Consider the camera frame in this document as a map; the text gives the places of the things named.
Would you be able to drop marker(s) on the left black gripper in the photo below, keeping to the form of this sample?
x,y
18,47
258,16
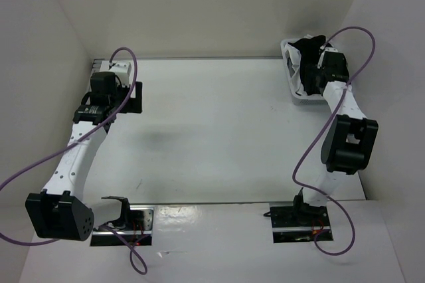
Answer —
x,y
134,105

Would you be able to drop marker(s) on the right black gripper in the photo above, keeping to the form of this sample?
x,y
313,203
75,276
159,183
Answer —
x,y
312,72

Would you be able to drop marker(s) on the black skirt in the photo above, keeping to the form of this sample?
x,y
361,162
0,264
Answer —
x,y
310,54

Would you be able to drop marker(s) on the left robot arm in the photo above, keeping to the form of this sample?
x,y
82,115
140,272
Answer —
x,y
58,211

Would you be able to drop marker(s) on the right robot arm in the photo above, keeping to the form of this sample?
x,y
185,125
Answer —
x,y
349,142

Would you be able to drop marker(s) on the white skirt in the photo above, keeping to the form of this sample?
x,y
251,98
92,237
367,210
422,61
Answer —
x,y
292,56

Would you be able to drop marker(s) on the white plastic laundry basket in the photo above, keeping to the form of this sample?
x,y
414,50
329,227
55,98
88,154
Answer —
x,y
310,100

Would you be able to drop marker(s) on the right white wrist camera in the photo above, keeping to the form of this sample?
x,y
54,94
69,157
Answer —
x,y
323,50

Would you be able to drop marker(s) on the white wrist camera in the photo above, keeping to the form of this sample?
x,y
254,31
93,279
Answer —
x,y
122,70
323,50

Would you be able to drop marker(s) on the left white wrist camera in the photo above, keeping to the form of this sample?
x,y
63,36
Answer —
x,y
122,70

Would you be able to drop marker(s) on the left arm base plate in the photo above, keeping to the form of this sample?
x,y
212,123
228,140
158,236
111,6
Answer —
x,y
135,228

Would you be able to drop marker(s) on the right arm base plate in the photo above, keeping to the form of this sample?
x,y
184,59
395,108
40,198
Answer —
x,y
287,227

